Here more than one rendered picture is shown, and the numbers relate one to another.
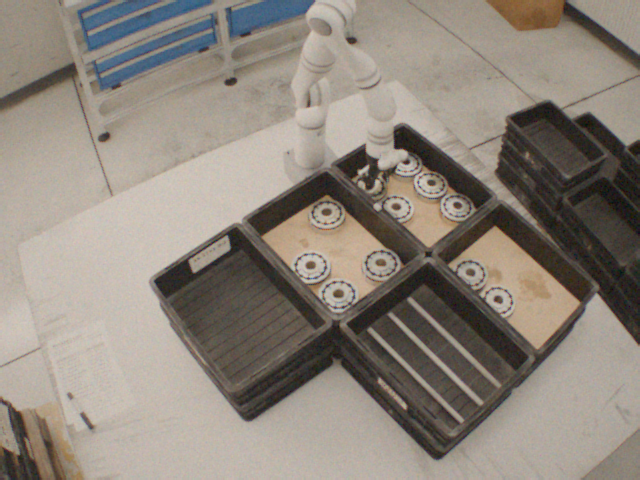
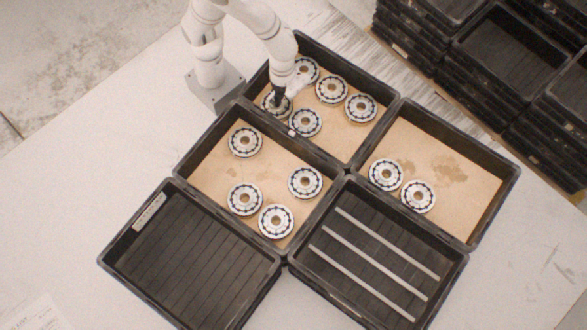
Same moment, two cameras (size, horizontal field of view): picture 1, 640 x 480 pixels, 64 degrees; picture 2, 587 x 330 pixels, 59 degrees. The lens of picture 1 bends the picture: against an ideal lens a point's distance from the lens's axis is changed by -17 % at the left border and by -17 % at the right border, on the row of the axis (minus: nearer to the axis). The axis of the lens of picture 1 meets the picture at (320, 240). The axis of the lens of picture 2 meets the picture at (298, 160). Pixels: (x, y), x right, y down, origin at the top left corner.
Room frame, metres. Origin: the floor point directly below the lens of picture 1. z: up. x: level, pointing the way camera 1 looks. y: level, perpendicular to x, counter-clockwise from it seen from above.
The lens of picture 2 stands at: (0.46, 0.03, 2.29)
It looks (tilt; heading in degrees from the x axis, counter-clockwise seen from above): 69 degrees down; 340
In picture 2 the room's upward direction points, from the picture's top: 2 degrees clockwise
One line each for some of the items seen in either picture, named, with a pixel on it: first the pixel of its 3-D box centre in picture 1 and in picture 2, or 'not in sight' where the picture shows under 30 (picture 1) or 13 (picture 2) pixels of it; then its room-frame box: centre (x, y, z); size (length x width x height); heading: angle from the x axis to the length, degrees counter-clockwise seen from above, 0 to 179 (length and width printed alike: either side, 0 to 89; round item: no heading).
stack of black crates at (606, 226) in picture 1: (601, 242); (496, 70); (1.29, -1.19, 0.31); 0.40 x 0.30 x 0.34; 26
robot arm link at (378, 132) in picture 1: (380, 112); (280, 47); (1.18, -0.18, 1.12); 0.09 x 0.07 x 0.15; 3
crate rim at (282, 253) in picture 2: (331, 239); (258, 173); (0.94, -0.03, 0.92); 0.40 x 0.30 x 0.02; 36
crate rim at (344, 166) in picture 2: (415, 183); (319, 97); (1.11, -0.27, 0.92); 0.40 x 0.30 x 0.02; 36
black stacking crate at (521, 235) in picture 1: (514, 284); (430, 177); (0.79, -0.51, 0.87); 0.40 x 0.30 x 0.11; 36
